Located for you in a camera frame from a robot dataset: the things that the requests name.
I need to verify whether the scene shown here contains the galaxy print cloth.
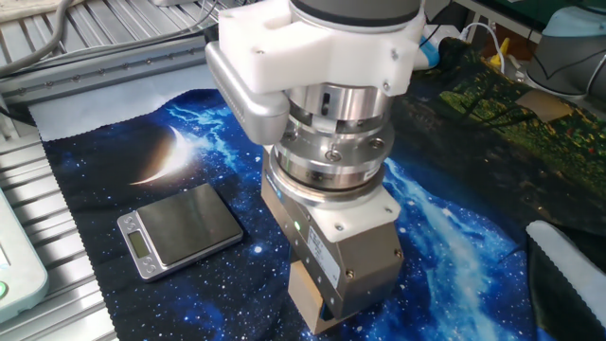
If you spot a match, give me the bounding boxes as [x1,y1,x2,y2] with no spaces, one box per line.
[27,37,606,341]

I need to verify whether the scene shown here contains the tan cardboard piece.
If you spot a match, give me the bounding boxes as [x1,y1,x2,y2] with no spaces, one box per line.
[514,88,575,124]

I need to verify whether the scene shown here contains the white plastic bracket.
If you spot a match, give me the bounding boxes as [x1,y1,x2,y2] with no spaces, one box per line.
[217,0,427,96]

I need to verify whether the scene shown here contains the silver digital scale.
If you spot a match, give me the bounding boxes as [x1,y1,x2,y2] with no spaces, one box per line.
[116,182,245,283]

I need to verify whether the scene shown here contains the desk with green top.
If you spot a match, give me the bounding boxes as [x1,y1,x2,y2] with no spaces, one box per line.
[463,0,606,46]

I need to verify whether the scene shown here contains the blue white lamp base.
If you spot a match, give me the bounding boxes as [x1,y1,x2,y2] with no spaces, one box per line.
[414,35,441,72]

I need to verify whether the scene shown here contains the grey metal gripper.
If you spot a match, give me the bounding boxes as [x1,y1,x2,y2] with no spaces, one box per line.
[260,147,405,325]

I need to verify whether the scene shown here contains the aluminium profile rail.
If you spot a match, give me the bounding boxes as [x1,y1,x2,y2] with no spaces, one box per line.
[0,35,220,108]

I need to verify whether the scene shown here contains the silver camera box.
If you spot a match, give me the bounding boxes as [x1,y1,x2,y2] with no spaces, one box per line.
[205,40,291,147]

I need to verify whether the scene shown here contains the thin white cable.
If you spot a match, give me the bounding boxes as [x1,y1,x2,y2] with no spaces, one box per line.
[459,21,506,75]

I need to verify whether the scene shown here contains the wooden cube block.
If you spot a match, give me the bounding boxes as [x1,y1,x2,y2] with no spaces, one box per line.
[287,260,343,336]

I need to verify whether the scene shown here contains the thick grey hose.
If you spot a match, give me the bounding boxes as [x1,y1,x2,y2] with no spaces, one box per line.
[0,0,78,80]

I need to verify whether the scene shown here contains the white teach pendant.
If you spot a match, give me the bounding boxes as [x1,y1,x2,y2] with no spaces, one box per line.
[0,187,51,326]

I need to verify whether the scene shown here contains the small yellow tool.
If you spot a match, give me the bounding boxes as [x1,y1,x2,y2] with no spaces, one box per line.
[489,36,511,67]

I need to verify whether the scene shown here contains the white power adapter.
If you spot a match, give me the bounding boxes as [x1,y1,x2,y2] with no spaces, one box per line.
[422,23,463,45]

